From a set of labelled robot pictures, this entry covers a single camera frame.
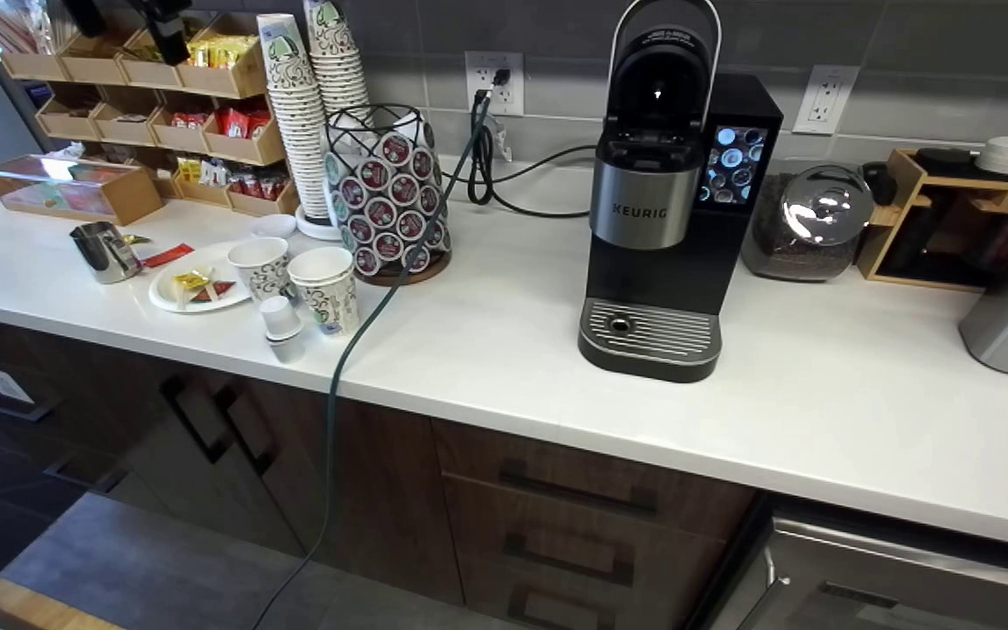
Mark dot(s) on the white wall outlet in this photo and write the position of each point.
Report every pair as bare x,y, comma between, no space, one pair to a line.
501,77
823,100

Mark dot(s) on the white wall outlet left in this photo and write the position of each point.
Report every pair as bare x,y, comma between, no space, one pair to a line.
501,77

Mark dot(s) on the wooden rack with items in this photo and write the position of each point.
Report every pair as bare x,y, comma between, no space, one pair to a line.
943,226

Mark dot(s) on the wooden condiment organizer shelf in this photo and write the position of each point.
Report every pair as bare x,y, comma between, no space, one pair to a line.
204,128

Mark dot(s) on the silver round appliance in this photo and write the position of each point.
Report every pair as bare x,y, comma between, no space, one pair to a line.
806,226

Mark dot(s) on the stainless steel milk pitcher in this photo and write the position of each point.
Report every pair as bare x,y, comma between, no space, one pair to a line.
106,255

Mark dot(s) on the black Keurig coffee machine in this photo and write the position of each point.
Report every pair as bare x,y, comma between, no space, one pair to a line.
676,177

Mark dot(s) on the tall paper cup stack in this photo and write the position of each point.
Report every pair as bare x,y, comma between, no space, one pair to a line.
297,107

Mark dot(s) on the stainless dishwasher front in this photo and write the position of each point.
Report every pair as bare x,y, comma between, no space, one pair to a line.
827,567

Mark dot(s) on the white wall outlet right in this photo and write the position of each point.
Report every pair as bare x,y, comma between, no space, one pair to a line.
823,100

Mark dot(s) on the patterned paper cup right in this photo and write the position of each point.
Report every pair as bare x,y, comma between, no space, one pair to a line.
324,280

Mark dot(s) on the patterned paper cup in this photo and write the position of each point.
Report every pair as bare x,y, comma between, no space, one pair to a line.
324,280
262,264

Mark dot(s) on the patterned paper cup left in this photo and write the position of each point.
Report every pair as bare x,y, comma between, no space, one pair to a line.
262,264

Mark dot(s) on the white paper plate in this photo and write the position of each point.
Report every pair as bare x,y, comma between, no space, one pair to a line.
167,303

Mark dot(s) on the packets on plate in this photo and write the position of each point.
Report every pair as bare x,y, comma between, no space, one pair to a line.
198,287

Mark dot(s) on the wire K-cup pod carousel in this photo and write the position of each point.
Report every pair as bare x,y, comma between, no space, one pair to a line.
384,184

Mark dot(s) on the stacked white creamer cups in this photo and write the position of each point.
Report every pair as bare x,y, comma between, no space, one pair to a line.
283,328

